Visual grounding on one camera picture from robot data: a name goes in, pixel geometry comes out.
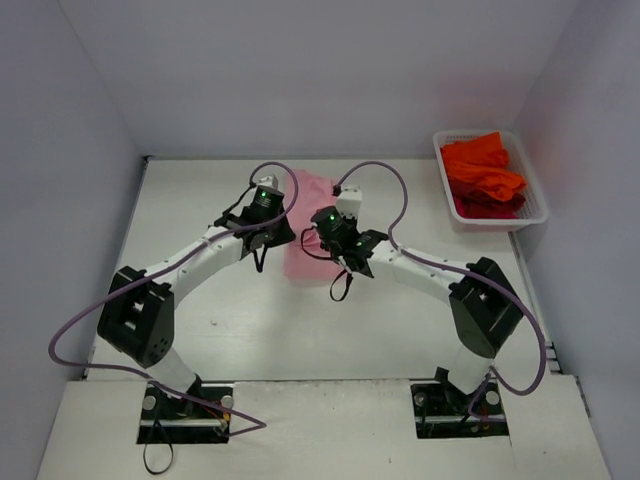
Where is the purple cable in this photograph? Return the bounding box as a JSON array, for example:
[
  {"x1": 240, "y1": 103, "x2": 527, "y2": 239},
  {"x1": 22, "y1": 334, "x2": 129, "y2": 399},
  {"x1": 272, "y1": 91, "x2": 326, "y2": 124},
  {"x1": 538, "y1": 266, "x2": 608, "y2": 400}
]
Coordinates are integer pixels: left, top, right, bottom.
[
  {"x1": 47, "y1": 161, "x2": 301, "y2": 439},
  {"x1": 331, "y1": 161, "x2": 547, "y2": 421}
]

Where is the dark red t shirt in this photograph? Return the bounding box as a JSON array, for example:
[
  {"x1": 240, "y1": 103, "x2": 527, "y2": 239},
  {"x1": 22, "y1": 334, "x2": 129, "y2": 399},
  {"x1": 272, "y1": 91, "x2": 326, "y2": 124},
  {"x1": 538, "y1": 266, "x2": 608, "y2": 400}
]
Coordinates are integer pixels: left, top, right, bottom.
[{"x1": 453, "y1": 194, "x2": 525, "y2": 220}]

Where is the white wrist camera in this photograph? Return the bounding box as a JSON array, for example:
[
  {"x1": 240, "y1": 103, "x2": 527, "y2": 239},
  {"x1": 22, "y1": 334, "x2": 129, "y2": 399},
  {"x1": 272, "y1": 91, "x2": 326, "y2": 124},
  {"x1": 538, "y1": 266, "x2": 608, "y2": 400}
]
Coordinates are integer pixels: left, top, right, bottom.
[
  {"x1": 256, "y1": 174, "x2": 279, "y2": 190},
  {"x1": 332, "y1": 185, "x2": 363, "y2": 220}
]

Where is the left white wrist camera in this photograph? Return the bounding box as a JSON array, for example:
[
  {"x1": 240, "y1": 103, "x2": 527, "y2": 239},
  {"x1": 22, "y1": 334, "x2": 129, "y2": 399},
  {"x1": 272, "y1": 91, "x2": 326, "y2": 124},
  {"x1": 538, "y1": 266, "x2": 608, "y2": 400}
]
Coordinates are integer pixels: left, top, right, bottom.
[{"x1": 256, "y1": 174, "x2": 279, "y2": 190}]

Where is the pink t shirt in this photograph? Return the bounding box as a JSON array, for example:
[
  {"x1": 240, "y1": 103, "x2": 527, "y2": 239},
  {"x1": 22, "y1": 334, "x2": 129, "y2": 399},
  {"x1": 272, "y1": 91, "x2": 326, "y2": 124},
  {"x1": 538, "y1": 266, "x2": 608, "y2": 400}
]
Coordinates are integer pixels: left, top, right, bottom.
[{"x1": 283, "y1": 169, "x2": 341, "y2": 286}]

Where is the white plastic basket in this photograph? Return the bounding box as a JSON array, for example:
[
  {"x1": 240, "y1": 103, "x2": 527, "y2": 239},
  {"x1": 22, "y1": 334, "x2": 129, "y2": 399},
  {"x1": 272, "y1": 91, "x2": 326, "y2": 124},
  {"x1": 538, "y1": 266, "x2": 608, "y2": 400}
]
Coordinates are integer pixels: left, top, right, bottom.
[{"x1": 433, "y1": 130, "x2": 548, "y2": 232}]

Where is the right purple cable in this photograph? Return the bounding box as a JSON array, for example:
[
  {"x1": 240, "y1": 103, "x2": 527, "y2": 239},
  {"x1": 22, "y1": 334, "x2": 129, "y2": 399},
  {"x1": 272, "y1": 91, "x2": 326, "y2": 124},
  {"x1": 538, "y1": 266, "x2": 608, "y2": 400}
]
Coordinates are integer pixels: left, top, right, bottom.
[{"x1": 331, "y1": 161, "x2": 547, "y2": 421}]

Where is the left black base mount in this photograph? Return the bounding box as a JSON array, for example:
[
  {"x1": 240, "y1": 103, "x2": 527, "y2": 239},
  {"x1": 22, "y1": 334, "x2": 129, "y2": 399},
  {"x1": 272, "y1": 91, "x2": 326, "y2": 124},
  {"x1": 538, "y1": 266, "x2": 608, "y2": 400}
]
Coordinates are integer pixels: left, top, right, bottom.
[{"x1": 136, "y1": 384, "x2": 231, "y2": 445}]

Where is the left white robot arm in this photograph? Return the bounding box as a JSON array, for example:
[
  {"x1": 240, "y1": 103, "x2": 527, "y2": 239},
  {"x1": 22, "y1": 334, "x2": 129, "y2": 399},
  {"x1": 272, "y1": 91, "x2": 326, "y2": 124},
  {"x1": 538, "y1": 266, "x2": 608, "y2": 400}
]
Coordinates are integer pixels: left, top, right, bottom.
[{"x1": 97, "y1": 176, "x2": 296, "y2": 420}]

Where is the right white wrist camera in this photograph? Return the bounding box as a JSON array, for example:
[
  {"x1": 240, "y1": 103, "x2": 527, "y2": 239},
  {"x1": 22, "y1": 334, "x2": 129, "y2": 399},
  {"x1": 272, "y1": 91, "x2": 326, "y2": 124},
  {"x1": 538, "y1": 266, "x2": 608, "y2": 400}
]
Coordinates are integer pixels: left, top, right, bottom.
[{"x1": 332, "y1": 185, "x2": 363, "y2": 220}]

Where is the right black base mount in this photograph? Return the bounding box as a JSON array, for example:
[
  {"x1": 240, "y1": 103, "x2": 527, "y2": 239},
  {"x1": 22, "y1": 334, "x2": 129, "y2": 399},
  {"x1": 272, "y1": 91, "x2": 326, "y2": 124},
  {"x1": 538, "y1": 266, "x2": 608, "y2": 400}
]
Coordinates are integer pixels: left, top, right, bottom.
[{"x1": 411, "y1": 381, "x2": 509, "y2": 440}]

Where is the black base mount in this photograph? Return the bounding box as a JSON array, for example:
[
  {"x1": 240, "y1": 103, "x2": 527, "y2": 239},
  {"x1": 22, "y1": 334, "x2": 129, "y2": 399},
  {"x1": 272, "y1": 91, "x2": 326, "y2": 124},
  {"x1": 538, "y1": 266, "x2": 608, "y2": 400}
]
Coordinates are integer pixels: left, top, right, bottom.
[
  {"x1": 136, "y1": 384, "x2": 231, "y2": 445},
  {"x1": 411, "y1": 381, "x2": 509, "y2": 440}
]

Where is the thin black cable loop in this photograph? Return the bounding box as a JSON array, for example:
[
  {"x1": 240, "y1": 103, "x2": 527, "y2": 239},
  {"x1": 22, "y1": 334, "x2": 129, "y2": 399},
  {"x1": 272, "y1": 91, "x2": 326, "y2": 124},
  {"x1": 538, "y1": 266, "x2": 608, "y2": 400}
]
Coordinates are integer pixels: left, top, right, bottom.
[{"x1": 142, "y1": 415, "x2": 176, "y2": 475}]

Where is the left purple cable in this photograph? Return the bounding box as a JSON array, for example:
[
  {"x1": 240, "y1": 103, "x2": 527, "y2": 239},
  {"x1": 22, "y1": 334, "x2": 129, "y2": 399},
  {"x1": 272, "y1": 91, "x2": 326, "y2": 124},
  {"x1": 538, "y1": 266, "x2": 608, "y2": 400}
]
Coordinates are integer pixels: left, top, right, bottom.
[{"x1": 47, "y1": 161, "x2": 301, "y2": 439}]

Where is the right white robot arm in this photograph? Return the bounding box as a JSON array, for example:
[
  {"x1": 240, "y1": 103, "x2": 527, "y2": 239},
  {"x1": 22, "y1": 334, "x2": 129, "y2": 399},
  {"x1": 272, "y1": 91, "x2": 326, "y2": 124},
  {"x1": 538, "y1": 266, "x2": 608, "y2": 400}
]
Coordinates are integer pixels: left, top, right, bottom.
[{"x1": 311, "y1": 206, "x2": 523, "y2": 412}]

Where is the orange t shirt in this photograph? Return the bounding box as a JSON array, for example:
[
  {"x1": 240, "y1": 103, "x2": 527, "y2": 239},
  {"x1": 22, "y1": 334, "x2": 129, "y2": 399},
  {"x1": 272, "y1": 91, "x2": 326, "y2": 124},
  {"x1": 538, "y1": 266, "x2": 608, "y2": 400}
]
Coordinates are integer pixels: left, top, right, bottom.
[{"x1": 440, "y1": 132, "x2": 528, "y2": 203}]

